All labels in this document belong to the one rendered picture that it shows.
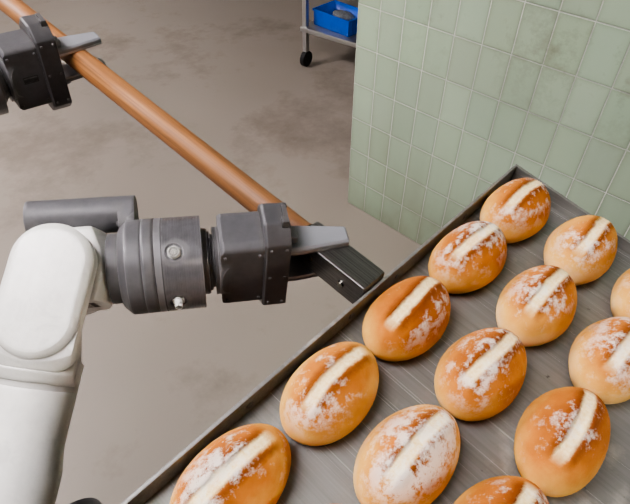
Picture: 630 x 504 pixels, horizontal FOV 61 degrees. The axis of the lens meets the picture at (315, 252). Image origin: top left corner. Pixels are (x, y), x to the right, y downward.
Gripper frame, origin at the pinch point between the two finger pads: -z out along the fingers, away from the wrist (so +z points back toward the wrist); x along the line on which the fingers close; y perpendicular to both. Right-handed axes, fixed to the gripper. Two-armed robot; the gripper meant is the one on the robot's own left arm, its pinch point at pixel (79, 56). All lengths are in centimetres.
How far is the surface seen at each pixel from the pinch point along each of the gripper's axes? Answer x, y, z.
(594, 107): 38, 23, -128
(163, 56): 160, -247, -126
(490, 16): 28, -15, -123
